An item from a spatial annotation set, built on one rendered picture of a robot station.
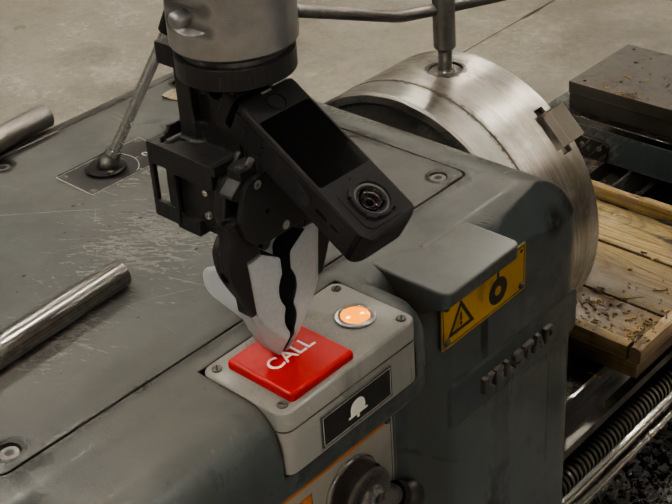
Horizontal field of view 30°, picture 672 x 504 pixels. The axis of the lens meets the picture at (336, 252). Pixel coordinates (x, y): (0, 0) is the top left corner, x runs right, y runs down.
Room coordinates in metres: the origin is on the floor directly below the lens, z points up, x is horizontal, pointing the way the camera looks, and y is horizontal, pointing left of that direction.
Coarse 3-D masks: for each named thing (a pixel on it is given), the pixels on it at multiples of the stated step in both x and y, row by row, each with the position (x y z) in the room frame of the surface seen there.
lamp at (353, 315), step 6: (342, 312) 0.71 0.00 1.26; (348, 312) 0.71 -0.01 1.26; (354, 312) 0.71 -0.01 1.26; (360, 312) 0.71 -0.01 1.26; (366, 312) 0.71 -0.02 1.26; (342, 318) 0.70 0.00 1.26; (348, 318) 0.70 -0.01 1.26; (354, 318) 0.70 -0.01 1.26; (360, 318) 0.70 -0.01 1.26; (366, 318) 0.70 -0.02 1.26
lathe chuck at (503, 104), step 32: (416, 64) 1.17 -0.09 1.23; (480, 64) 1.15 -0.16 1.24; (448, 96) 1.09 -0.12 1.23; (480, 96) 1.09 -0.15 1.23; (512, 96) 1.10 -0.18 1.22; (512, 128) 1.06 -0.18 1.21; (512, 160) 1.03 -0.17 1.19; (544, 160) 1.05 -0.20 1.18; (576, 160) 1.07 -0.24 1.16; (576, 192) 1.05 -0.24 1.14; (576, 224) 1.04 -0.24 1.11; (576, 256) 1.03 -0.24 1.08; (576, 288) 1.06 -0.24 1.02
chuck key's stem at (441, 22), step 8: (432, 0) 1.14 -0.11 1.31; (440, 0) 1.13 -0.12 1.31; (448, 0) 1.13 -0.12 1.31; (440, 8) 1.13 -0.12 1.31; (448, 8) 1.13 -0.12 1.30; (432, 16) 1.14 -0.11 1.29; (440, 16) 1.13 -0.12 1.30; (448, 16) 1.13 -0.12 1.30; (440, 24) 1.13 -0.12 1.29; (448, 24) 1.13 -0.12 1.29; (440, 32) 1.13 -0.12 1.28; (448, 32) 1.13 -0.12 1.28; (440, 40) 1.13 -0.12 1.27; (448, 40) 1.13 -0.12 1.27; (440, 48) 1.13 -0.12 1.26; (448, 48) 1.13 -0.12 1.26; (440, 56) 1.14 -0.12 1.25; (448, 56) 1.14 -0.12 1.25; (440, 64) 1.14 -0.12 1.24; (448, 64) 1.14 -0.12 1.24; (440, 72) 1.14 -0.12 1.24; (448, 72) 1.14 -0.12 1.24
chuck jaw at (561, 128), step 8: (560, 104) 1.14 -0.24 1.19; (536, 112) 1.10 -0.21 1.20; (552, 112) 1.13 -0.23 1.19; (560, 112) 1.13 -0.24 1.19; (568, 112) 1.14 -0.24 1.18; (536, 120) 1.09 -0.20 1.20; (544, 120) 1.10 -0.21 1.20; (552, 120) 1.10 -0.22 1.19; (560, 120) 1.12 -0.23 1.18; (568, 120) 1.13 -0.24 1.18; (544, 128) 1.09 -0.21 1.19; (552, 128) 1.09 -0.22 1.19; (560, 128) 1.10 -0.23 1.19; (568, 128) 1.12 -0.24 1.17; (576, 128) 1.13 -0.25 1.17; (552, 136) 1.08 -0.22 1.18; (560, 136) 1.09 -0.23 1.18; (568, 136) 1.11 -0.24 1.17; (576, 136) 1.12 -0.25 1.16; (560, 144) 1.08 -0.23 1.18
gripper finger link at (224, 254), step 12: (216, 228) 0.63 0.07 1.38; (228, 228) 0.63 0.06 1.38; (216, 240) 0.64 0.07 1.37; (228, 240) 0.62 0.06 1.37; (240, 240) 0.63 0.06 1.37; (216, 252) 0.63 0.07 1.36; (228, 252) 0.62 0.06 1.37; (240, 252) 0.63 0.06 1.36; (252, 252) 0.64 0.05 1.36; (216, 264) 0.63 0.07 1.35; (228, 264) 0.62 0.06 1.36; (240, 264) 0.63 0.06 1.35; (228, 276) 0.63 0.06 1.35; (240, 276) 0.63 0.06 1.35; (228, 288) 0.63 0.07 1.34; (240, 288) 0.63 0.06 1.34; (240, 300) 0.63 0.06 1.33; (252, 300) 0.63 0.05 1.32; (252, 312) 0.63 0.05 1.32
